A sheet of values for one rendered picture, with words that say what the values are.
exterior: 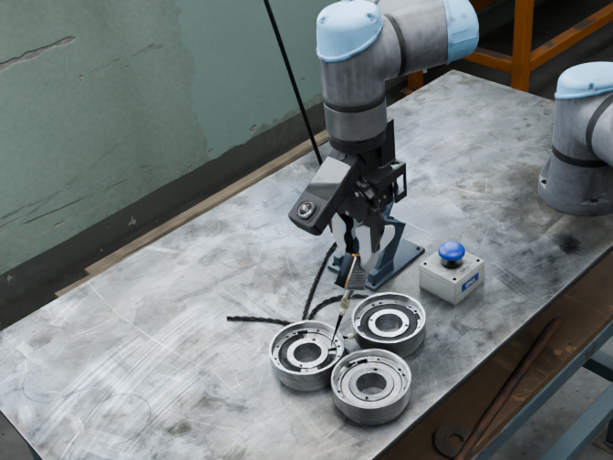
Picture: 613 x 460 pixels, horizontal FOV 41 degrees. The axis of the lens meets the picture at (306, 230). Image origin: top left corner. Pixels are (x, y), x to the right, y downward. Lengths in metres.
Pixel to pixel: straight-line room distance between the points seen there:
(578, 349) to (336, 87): 0.80
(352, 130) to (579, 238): 0.54
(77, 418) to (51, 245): 1.63
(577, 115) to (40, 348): 0.90
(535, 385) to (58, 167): 1.71
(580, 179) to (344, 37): 0.61
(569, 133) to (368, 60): 0.53
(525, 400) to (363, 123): 0.67
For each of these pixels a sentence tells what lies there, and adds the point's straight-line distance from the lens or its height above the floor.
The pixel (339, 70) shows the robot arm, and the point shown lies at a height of 1.23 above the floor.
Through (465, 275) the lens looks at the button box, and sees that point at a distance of 1.23.
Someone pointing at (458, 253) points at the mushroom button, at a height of 0.87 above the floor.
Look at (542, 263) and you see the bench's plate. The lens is 1.33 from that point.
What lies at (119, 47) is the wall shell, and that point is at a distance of 2.67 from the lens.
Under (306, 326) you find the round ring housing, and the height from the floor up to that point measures 0.83.
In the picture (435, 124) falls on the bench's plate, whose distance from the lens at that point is 1.69.
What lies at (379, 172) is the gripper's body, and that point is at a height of 1.07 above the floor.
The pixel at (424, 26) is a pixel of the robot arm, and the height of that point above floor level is 1.25.
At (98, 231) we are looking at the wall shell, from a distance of 2.84.
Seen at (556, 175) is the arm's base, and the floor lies 0.86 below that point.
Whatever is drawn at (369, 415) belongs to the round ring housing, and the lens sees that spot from 1.06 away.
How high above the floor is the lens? 1.63
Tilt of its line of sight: 36 degrees down
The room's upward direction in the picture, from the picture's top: 7 degrees counter-clockwise
